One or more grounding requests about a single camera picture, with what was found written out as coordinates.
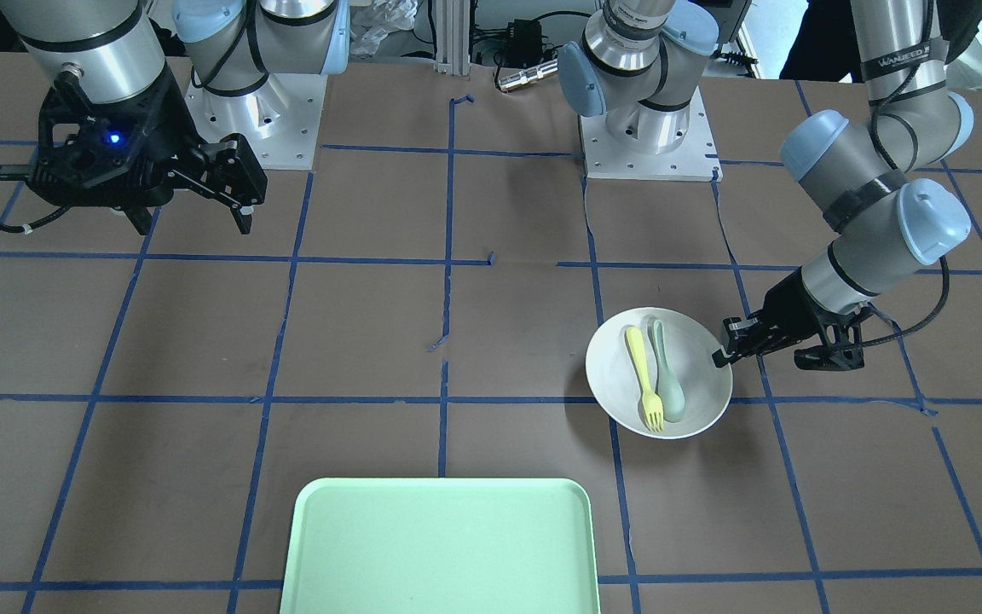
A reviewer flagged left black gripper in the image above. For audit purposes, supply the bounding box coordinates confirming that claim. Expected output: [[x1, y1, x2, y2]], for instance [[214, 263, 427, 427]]
[[712, 269, 869, 372]]

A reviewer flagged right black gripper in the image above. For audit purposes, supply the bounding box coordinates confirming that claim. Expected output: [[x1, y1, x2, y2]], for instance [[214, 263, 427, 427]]
[[28, 65, 268, 235]]

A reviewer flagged white round plate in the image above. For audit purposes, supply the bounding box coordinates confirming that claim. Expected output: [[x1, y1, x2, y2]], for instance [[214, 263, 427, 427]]
[[585, 307, 733, 440]]

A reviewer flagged yellow plastic fork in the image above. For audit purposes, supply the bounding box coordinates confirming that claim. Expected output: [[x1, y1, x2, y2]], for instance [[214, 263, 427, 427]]
[[624, 326, 665, 432]]

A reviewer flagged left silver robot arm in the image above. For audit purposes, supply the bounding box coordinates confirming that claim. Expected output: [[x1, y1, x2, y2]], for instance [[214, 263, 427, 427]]
[[557, 1, 974, 372]]

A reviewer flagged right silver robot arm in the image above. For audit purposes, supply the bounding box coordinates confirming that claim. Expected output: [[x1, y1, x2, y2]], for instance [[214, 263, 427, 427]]
[[0, 1, 351, 235]]

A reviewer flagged pale green plastic spoon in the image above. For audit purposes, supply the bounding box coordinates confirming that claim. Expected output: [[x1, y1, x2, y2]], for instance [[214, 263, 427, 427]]
[[650, 318, 686, 423]]

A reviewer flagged silver metal cylinder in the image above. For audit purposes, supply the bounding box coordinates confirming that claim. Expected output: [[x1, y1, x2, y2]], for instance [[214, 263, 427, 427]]
[[494, 59, 558, 94]]

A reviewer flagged mint green tray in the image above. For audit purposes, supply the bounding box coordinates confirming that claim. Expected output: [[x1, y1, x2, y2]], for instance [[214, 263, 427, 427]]
[[280, 478, 603, 613]]

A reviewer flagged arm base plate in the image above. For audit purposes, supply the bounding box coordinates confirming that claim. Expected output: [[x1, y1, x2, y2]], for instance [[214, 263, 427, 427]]
[[578, 90, 724, 182], [186, 74, 328, 171]]

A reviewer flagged aluminium frame post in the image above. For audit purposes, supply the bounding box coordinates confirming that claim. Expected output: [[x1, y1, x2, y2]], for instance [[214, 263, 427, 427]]
[[432, 0, 472, 78]]

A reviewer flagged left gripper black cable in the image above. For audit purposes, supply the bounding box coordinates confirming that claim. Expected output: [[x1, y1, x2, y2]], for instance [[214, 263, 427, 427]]
[[866, 0, 952, 349]]

